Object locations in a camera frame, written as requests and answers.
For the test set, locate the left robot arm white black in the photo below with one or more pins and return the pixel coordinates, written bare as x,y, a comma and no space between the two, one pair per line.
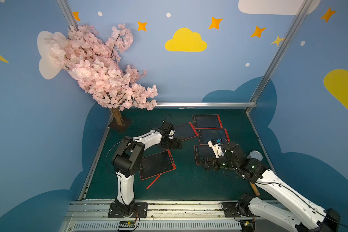
127,160

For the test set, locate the aluminium back frame bar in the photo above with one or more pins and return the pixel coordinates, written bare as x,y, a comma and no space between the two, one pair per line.
206,104

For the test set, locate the colourful scribble red writing tablet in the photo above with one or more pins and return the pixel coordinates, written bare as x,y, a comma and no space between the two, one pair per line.
206,135

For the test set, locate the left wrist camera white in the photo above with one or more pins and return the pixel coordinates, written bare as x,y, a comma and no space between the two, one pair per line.
171,134

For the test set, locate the red stylus pair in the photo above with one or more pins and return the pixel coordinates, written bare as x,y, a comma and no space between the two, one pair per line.
220,123

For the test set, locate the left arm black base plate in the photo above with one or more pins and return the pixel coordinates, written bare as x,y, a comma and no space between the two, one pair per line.
119,210

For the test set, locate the aluminium front rail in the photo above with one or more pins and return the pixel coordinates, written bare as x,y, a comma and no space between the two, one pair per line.
178,216

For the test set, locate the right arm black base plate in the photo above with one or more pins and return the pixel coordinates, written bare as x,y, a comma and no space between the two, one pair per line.
236,210

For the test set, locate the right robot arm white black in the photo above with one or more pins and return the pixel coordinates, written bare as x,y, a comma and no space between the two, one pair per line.
299,215

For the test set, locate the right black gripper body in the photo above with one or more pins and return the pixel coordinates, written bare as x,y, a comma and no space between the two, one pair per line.
213,164

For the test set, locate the green garden fork wooden handle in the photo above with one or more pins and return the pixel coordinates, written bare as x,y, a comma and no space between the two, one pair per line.
255,189

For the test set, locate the pink cherry blossom tree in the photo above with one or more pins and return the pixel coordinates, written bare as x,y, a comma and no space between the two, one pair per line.
94,64

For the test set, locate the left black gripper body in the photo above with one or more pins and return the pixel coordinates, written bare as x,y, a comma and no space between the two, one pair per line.
170,143

